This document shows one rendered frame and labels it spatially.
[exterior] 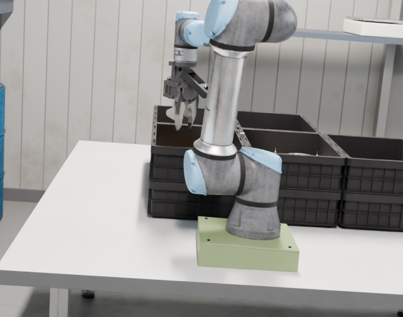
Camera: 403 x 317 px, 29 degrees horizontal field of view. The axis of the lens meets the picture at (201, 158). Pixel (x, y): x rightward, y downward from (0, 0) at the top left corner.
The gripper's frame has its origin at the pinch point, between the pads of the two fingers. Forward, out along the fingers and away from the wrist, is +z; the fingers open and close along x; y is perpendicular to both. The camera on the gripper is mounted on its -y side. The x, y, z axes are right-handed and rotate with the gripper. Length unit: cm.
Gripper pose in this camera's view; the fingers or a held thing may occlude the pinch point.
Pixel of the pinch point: (185, 126)
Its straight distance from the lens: 248.8
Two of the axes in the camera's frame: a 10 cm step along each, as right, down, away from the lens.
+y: -7.9, -1.9, 5.9
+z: -0.7, 9.7, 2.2
